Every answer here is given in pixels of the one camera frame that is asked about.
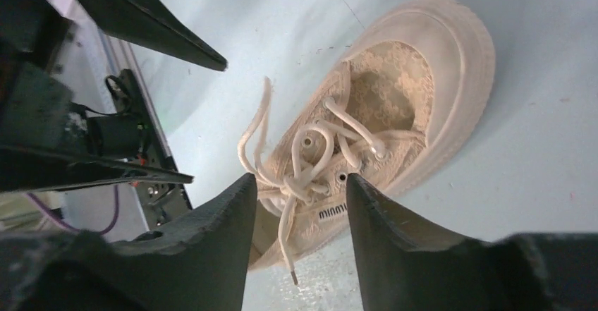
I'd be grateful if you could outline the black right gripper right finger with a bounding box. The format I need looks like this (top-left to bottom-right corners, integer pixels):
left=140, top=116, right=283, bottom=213
left=346, top=173, right=597, bottom=310

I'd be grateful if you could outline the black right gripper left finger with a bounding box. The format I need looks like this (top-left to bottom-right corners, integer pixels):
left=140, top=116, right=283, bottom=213
left=1, top=173, right=257, bottom=310

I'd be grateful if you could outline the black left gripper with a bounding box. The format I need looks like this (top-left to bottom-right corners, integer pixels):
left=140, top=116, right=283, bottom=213
left=1, top=0, right=228, bottom=193

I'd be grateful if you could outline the beige sneaker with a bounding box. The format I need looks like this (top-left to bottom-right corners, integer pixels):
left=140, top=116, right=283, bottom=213
left=237, top=0, right=496, bottom=274

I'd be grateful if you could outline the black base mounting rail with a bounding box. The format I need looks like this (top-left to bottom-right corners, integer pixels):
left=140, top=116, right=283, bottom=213
left=106, top=69, right=192, bottom=230

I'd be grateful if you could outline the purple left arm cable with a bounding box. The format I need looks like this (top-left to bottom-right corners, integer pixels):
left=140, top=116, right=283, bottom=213
left=25, top=185, right=121, bottom=236

